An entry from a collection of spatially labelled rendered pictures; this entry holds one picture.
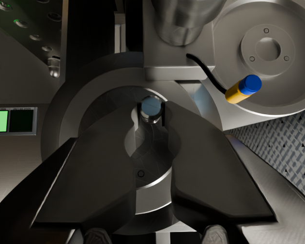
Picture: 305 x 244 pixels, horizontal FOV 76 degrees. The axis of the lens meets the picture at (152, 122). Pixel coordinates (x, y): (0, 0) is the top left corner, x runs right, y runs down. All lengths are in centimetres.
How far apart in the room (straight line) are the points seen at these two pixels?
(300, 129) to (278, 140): 4
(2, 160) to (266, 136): 56
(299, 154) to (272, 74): 10
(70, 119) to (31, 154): 41
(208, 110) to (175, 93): 3
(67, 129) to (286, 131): 24
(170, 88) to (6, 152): 50
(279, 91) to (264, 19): 7
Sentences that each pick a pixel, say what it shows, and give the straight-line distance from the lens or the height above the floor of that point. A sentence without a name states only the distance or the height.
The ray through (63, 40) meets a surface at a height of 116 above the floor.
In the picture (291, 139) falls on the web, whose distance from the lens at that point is 28.
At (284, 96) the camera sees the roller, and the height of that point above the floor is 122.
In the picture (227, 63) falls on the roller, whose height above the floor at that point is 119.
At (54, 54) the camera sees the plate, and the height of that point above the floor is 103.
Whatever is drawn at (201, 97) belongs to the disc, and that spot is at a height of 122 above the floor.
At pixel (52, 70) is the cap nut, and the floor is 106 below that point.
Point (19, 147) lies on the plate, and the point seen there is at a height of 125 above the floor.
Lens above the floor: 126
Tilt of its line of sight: 8 degrees down
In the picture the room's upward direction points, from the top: 179 degrees clockwise
